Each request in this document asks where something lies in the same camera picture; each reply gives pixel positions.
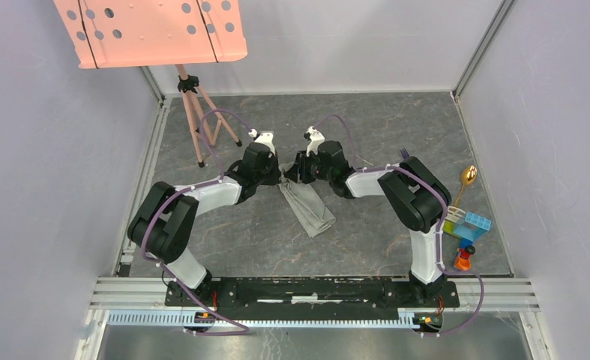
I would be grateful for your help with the grey cloth napkin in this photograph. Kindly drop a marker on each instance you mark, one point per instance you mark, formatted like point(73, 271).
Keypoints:
point(308, 207)

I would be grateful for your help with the gold spoon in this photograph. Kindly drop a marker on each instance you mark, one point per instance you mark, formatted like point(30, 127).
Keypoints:
point(467, 177)

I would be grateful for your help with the aluminium frame rail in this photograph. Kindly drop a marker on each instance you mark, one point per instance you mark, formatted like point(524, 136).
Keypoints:
point(150, 301)

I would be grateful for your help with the pink music stand tripod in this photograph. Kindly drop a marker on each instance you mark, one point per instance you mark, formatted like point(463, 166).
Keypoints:
point(129, 34)

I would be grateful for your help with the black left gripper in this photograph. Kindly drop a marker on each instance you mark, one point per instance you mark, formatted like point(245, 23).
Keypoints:
point(274, 161)

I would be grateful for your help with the purple metal fork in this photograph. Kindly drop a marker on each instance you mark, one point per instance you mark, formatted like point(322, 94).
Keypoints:
point(405, 154)

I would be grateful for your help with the white lattice toy piece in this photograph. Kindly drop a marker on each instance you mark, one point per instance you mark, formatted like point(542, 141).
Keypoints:
point(455, 215)

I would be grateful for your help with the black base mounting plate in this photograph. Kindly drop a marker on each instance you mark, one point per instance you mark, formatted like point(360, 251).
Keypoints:
point(323, 298)

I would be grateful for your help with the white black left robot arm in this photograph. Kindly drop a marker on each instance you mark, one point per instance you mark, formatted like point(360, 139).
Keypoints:
point(164, 221)

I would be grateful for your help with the orange red toy piece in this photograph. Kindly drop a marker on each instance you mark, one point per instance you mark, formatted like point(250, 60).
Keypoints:
point(462, 261)

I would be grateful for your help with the blue toy brick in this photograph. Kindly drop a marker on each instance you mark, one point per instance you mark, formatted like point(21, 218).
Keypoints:
point(470, 228)

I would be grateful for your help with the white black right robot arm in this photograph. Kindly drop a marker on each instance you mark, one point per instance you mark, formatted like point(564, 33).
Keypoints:
point(418, 198)

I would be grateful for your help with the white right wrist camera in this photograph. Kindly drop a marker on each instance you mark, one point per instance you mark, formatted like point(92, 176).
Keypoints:
point(315, 138)

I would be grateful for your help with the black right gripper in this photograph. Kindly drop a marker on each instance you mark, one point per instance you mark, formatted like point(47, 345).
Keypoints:
point(298, 172)

